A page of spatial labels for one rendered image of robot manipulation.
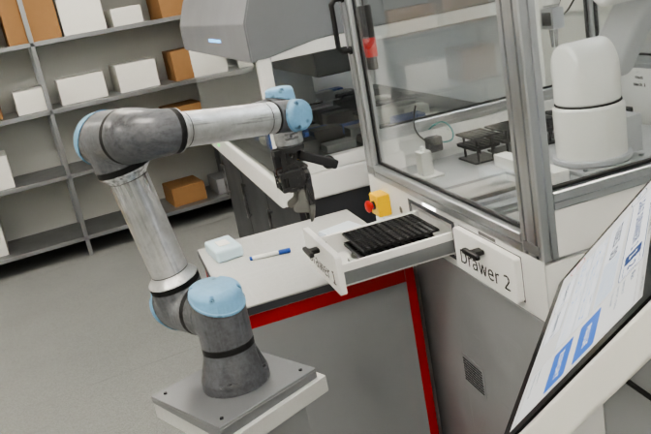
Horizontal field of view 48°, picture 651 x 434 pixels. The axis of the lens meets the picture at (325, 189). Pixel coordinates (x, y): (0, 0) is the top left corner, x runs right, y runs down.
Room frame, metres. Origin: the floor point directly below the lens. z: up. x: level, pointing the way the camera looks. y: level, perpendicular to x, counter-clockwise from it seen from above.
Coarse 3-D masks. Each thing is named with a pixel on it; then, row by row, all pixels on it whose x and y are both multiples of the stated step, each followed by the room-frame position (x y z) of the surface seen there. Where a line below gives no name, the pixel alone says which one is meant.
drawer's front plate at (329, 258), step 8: (304, 232) 1.97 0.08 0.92; (312, 232) 1.92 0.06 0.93; (312, 240) 1.90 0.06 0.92; (320, 240) 1.85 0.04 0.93; (320, 248) 1.83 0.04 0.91; (328, 248) 1.78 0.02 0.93; (320, 256) 1.84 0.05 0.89; (328, 256) 1.76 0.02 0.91; (336, 256) 1.71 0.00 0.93; (312, 264) 1.95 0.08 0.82; (320, 264) 1.86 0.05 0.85; (328, 264) 1.77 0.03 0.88; (336, 264) 1.71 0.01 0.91; (320, 272) 1.88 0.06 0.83; (328, 272) 1.79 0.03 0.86; (336, 272) 1.71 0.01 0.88; (328, 280) 1.80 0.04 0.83; (336, 280) 1.73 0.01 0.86; (344, 280) 1.71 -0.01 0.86; (336, 288) 1.74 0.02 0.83; (344, 288) 1.71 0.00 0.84
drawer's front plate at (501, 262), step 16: (464, 240) 1.71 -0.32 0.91; (480, 240) 1.64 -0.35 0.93; (464, 256) 1.72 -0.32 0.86; (480, 256) 1.63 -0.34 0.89; (496, 256) 1.56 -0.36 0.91; (512, 256) 1.51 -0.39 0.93; (496, 272) 1.57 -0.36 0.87; (512, 272) 1.50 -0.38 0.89; (496, 288) 1.58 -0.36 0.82; (512, 288) 1.51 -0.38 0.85
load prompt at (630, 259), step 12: (648, 192) 1.12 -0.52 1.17; (636, 204) 1.13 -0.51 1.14; (648, 204) 1.05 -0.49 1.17; (636, 216) 1.06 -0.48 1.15; (648, 216) 0.99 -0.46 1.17; (636, 228) 1.01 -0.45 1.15; (636, 240) 0.95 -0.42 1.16; (624, 252) 0.97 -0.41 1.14; (636, 252) 0.90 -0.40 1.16; (624, 264) 0.92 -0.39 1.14; (624, 276) 0.87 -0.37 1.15
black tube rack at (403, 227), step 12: (408, 216) 1.99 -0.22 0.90; (360, 228) 1.97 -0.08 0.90; (372, 228) 1.95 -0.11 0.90; (384, 228) 1.93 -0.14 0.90; (396, 228) 1.92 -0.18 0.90; (408, 228) 1.90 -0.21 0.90; (420, 228) 1.88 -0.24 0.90; (432, 228) 1.87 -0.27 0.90; (360, 240) 1.87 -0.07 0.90; (372, 240) 1.85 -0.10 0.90; (384, 240) 1.83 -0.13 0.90; (396, 240) 1.83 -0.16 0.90; (408, 240) 1.88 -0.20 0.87; (360, 252) 1.86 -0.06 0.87; (372, 252) 1.84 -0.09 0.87
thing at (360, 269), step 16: (368, 224) 2.01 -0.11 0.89; (432, 224) 1.97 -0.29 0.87; (448, 224) 1.89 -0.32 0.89; (336, 240) 1.98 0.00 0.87; (432, 240) 1.80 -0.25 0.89; (448, 240) 1.81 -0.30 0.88; (352, 256) 1.93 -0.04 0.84; (368, 256) 1.76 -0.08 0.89; (384, 256) 1.76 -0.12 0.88; (400, 256) 1.77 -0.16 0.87; (416, 256) 1.78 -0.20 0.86; (432, 256) 1.79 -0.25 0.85; (352, 272) 1.73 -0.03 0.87; (368, 272) 1.75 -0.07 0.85; (384, 272) 1.76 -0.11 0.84
